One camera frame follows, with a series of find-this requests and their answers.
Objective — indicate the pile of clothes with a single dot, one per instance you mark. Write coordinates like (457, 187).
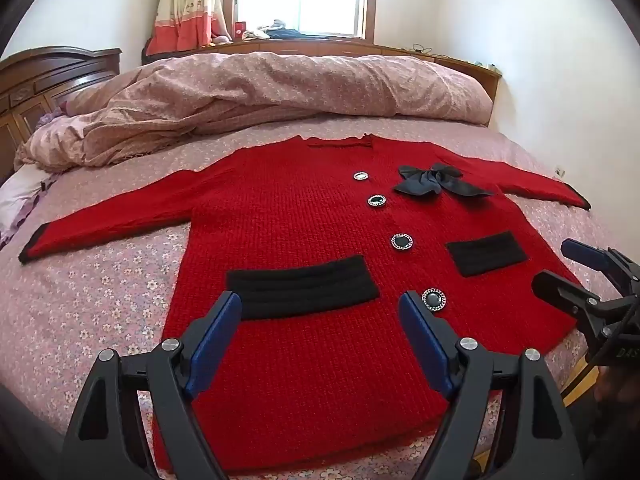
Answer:
(272, 31)

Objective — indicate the pink floral bed sheet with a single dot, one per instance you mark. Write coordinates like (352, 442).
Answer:
(100, 310)

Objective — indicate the dark wooden headboard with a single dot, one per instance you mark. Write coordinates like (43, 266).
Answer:
(45, 85)

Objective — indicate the white and purple pillow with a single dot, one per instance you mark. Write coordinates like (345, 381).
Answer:
(17, 195)

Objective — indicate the red knit cardigan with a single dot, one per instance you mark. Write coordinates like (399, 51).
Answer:
(300, 220)

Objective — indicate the cream and orange curtain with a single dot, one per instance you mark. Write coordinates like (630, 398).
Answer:
(185, 5)

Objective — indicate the pink quilt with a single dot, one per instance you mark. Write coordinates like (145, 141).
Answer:
(280, 85)

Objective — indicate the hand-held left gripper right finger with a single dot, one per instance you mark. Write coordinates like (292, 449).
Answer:
(425, 342)

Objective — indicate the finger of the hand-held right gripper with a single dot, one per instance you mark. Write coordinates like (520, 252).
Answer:
(560, 292)
(585, 255)

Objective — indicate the white wall socket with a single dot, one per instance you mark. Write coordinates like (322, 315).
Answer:
(560, 172)

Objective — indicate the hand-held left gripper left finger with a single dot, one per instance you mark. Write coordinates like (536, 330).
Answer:
(215, 340)

